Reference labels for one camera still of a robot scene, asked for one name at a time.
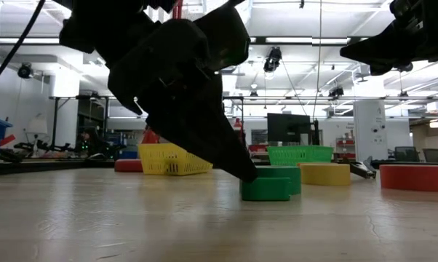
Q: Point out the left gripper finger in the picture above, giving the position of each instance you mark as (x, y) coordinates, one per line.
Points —
(204, 138)

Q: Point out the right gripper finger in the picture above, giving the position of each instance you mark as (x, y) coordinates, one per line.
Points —
(379, 51)

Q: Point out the small green staple remover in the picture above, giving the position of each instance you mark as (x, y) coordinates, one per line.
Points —
(266, 189)

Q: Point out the green tape roll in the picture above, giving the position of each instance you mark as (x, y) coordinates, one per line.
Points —
(293, 178)

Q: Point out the yellow tape roll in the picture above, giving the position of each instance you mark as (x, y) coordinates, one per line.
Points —
(324, 174)

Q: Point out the red tape roll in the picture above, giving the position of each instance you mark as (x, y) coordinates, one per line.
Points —
(415, 178)

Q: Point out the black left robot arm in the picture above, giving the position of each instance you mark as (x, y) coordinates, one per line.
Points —
(95, 25)

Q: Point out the yellow plastic basket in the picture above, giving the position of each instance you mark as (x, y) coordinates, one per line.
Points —
(168, 160)

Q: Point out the black computer monitor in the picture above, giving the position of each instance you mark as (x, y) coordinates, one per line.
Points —
(288, 127)

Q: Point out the green plastic basket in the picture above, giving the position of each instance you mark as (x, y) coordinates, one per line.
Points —
(299, 154)

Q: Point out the grey office chair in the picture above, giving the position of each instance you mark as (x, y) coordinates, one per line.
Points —
(406, 153)
(435, 155)

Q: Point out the black ceiling camera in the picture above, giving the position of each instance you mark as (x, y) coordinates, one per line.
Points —
(273, 60)
(24, 71)

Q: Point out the black aluminium table frame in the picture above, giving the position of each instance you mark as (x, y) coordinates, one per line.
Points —
(40, 166)

